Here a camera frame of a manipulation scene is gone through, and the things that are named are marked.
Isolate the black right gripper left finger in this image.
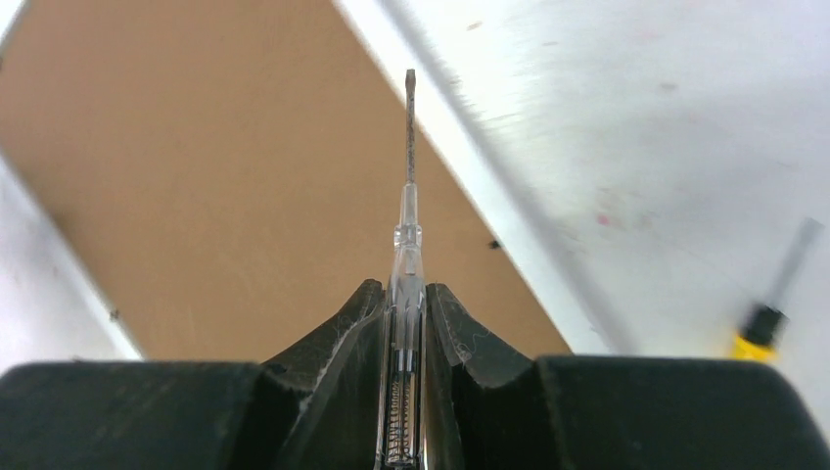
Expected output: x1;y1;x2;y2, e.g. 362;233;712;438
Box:
1;279;383;469

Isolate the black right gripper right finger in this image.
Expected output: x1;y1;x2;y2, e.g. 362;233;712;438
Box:
427;284;829;469

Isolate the clear handle screwdriver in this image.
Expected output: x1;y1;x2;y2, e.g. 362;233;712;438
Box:
377;69;427;469

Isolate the white picture frame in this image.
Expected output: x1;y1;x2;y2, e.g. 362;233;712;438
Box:
1;1;623;359

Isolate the yellow handle screwdriver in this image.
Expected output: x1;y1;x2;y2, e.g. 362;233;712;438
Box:
730;217;824;362

